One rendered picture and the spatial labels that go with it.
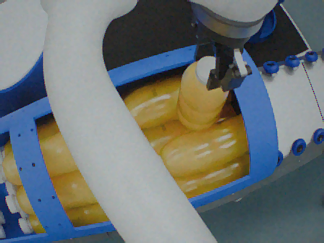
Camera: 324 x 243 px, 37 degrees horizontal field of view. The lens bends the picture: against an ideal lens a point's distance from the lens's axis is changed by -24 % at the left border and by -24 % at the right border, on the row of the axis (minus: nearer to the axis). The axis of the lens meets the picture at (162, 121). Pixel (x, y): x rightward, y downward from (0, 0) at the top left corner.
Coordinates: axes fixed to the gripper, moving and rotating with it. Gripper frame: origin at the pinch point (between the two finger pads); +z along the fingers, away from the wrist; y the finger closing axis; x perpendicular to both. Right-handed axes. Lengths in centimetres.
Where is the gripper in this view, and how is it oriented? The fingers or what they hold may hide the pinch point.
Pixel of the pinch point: (212, 63)
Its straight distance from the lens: 82.1
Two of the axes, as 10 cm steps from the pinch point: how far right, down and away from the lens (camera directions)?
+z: -0.4, 2.5, 9.7
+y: -3.3, -9.2, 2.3
